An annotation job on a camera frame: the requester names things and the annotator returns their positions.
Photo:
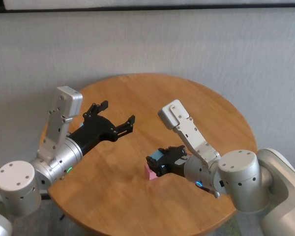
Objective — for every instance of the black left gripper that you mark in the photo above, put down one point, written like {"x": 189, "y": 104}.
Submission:
{"x": 98, "y": 130}

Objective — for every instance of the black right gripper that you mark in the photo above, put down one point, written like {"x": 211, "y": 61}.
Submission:
{"x": 175, "y": 159}

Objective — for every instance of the blue cube block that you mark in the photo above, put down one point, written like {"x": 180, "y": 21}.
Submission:
{"x": 81, "y": 125}
{"x": 156, "y": 155}

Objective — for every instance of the pink cube block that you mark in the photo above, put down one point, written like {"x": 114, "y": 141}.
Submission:
{"x": 150, "y": 174}

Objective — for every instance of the black table leg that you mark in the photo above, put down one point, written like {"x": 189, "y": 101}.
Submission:
{"x": 62, "y": 216}

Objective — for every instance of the black wall trim strip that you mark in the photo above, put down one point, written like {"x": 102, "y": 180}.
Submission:
{"x": 147, "y": 9}

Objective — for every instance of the white foam wall panel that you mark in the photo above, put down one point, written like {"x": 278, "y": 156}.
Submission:
{"x": 147, "y": 3}

